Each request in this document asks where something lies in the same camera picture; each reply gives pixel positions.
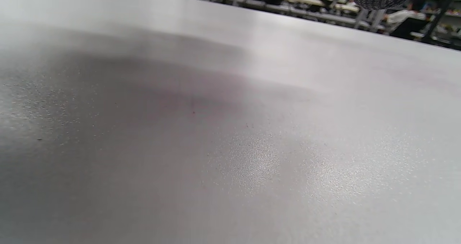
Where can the long background workbench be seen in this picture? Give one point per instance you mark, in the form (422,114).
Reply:
(309,1)

